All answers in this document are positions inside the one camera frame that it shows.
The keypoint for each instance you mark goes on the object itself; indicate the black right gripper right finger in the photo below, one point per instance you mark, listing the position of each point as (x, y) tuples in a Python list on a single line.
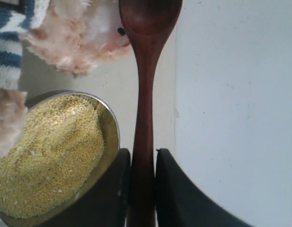
[(179, 203)]

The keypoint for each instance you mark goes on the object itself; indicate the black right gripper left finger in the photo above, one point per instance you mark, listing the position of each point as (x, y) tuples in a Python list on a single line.
[(105, 204)]

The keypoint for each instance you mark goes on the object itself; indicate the teddy bear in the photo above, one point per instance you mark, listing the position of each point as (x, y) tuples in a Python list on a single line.
[(74, 36)]

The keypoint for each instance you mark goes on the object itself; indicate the dark red wooden spoon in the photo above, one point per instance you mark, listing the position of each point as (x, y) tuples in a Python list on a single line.
[(148, 25)]

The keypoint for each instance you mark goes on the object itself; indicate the steel bowl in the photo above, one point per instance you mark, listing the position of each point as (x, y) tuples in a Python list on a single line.
[(110, 132)]

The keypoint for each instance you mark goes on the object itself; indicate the yellow millet grain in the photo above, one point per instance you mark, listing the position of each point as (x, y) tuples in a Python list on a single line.
[(61, 145)]

